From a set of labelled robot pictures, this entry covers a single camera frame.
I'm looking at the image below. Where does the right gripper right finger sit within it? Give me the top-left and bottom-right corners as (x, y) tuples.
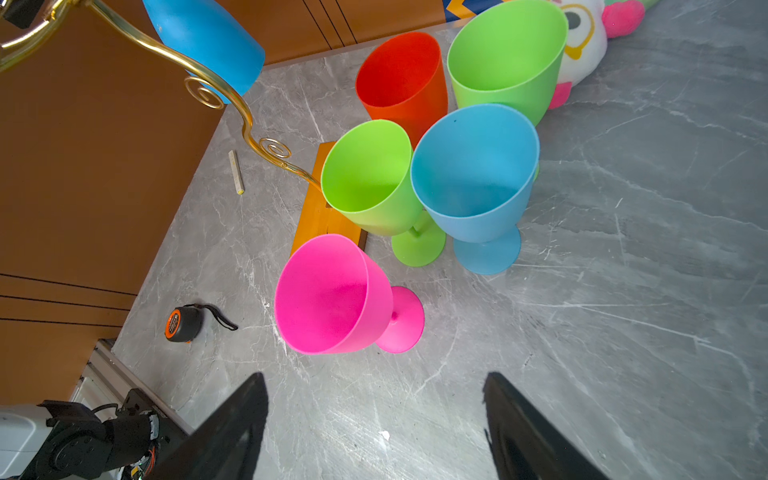
(483, 372), (607, 480)

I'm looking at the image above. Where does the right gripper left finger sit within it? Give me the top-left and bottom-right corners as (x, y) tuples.
(149, 372), (269, 480)

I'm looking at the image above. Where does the pink wine glass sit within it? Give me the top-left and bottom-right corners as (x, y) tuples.
(274, 234), (425, 355)

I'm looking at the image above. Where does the blue wine glass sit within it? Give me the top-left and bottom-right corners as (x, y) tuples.
(410, 104), (540, 275)
(143, 0), (266, 95)

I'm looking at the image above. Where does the green wine glass front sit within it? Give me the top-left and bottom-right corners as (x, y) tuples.
(320, 119), (446, 267)

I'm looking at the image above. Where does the green wine glass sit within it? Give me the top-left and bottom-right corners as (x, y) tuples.
(447, 0), (568, 125)
(320, 119), (446, 267)

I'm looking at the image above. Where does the red wine glass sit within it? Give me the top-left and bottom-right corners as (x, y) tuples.
(355, 32), (449, 146)

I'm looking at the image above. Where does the blue wine glass back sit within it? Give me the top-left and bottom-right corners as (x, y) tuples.
(143, 0), (266, 95)

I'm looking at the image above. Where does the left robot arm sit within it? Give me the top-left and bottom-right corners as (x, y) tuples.
(1, 400), (160, 479)

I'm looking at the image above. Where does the wooden rack base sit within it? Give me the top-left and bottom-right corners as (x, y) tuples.
(290, 141), (368, 258)

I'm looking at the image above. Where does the orange black tape measure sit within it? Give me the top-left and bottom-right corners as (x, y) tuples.
(164, 303), (239, 343)

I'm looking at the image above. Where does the white plush bird toy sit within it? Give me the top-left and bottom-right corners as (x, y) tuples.
(549, 0), (657, 109)

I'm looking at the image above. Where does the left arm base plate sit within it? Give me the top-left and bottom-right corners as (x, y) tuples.
(117, 388), (189, 479)

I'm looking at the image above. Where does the aluminium front rail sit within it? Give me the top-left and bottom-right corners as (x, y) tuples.
(70, 339), (194, 437)

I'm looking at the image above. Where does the gold wire glass rack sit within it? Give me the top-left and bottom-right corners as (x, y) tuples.
(0, 0), (325, 193)

